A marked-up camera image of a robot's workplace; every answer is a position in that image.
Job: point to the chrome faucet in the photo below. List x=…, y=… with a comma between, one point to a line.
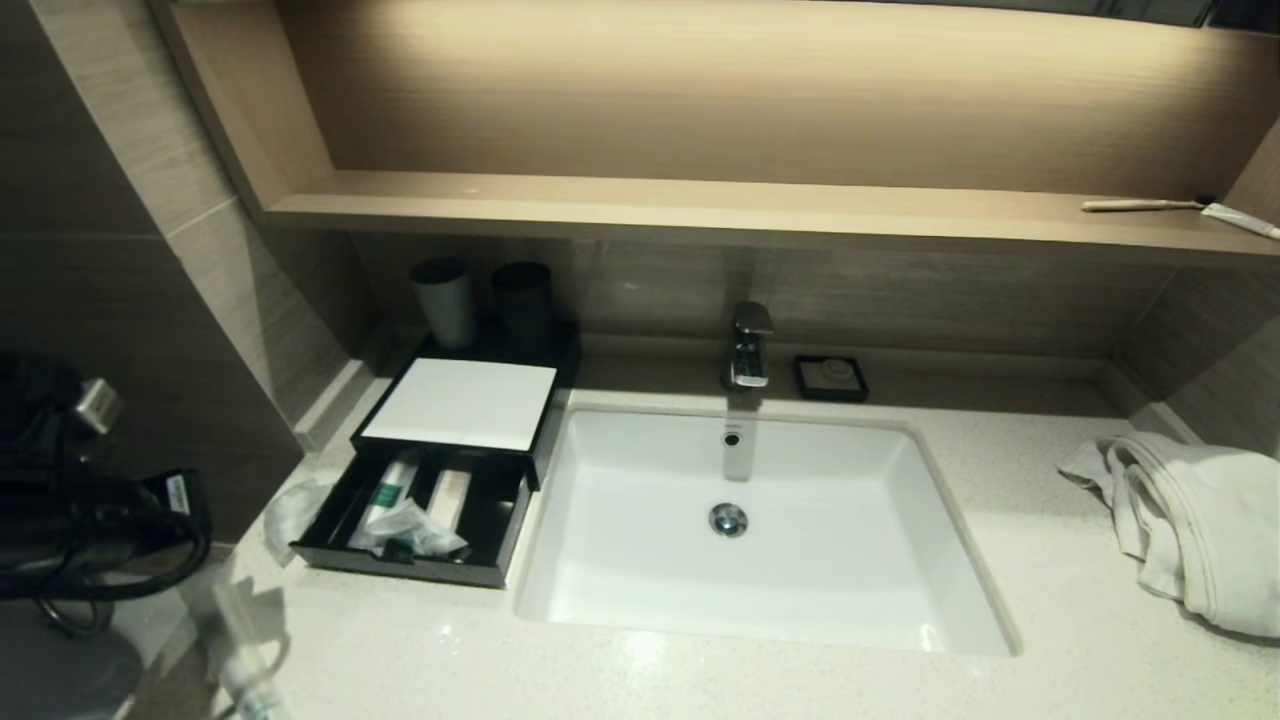
x=748, y=350

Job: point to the white toothpaste tube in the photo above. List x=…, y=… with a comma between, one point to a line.
x=1240, y=220

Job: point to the beige wrapped bar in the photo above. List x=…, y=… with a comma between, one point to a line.
x=450, y=495

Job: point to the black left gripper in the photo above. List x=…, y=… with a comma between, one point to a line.
x=130, y=530

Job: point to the white towel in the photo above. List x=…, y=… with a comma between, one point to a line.
x=1200, y=520

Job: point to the chrome drain plug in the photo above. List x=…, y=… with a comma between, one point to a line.
x=728, y=520

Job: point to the light grey cup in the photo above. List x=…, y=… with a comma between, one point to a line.
x=445, y=310

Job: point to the flat clear sealed packet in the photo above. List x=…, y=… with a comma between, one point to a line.
x=370, y=538

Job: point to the clear plastic sachet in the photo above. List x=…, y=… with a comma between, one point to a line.
x=285, y=515

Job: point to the white toothbrush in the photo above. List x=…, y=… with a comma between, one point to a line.
x=1130, y=205

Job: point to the black lacquer storage box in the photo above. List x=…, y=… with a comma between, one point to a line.
x=555, y=345

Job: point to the black soap dish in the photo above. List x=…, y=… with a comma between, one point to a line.
x=805, y=385

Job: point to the white tube green label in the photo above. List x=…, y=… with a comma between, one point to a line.
x=390, y=490

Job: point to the white sink basin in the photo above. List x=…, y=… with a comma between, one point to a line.
x=850, y=540

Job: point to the long clear toothbrush packet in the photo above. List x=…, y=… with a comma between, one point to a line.
x=245, y=650

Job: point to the white packet green print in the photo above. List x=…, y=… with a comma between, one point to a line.
x=425, y=530

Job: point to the wooden shelf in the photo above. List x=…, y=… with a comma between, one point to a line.
x=700, y=208

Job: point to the dark grey cup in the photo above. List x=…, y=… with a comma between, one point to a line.
x=522, y=300

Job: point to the round white soap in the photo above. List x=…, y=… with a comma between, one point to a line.
x=835, y=375

